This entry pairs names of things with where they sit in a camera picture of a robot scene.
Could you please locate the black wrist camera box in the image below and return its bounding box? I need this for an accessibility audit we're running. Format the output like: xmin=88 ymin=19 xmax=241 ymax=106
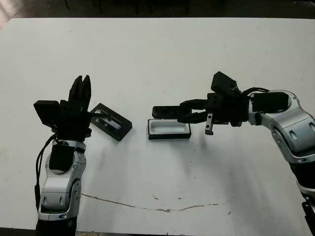
xmin=33 ymin=100 xmax=61 ymax=126
xmin=211 ymin=71 xmax=238 ymax=96

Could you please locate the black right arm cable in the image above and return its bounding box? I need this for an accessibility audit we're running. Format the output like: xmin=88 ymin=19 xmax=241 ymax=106
xmin=242 ymin=86 xmax=271 ymax=96

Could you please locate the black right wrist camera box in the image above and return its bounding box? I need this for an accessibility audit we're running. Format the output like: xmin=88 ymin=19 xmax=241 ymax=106
xmin=211 ymin=71 xmax=238 ymax=96

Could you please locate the black box lid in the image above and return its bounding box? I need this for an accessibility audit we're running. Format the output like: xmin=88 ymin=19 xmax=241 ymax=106
xmin=89 ymin=102 xmax=133 ymax=142

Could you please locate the black box base white insert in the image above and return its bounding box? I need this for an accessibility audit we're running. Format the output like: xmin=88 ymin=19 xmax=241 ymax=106
xmin=147 ymin=118 xmax=192 ymax=141

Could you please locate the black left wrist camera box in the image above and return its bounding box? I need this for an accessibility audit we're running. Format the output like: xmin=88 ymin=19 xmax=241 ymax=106
xmin=33 ymin=100 xmax=61 ymax=126

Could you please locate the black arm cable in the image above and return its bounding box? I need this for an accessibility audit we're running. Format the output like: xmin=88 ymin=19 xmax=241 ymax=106
xmin=34 ymin=139 xmax=58 ymax=212
xmin=242 ymin=86 xmax=271 ymax=96

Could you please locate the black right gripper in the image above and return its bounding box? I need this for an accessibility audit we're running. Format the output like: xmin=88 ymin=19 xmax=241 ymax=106
xmin=177 ymin=92 xmax=250 ymax=136

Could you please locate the slim black camera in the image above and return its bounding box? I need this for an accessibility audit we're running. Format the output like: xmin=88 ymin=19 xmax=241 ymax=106
xmin=152 ymin=105 xmax=183 ymax=118

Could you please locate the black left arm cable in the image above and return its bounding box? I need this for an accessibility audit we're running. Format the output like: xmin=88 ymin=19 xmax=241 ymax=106
xmin=34 ymin=139 xmax=58 ymax=212

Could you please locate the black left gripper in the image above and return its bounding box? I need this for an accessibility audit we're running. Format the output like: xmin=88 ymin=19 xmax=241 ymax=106
xmin=53 ymin=75 xmax=112 ymax=141

